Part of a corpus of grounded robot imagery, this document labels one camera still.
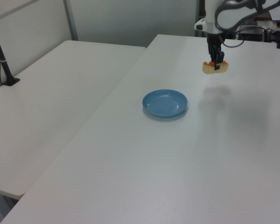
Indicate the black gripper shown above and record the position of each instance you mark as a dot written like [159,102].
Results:
[214,43]

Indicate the orange glazed bread loaf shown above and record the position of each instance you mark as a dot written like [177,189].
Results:
[208,69]

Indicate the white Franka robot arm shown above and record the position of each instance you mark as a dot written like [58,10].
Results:
[231,14]

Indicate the blue round plastic plate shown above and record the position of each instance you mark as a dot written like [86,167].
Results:
[164,103]

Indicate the black equipment box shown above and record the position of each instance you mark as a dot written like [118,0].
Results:
[249,36]

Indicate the white paper sheet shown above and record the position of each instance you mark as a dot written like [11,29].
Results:
[277,12]

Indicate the white adjacent table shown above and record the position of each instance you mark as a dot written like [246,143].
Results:
[49,105]

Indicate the grey partition post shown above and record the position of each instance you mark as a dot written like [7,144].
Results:
[71,21]

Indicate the black camera pole with base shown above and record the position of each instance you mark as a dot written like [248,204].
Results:
[1,58]

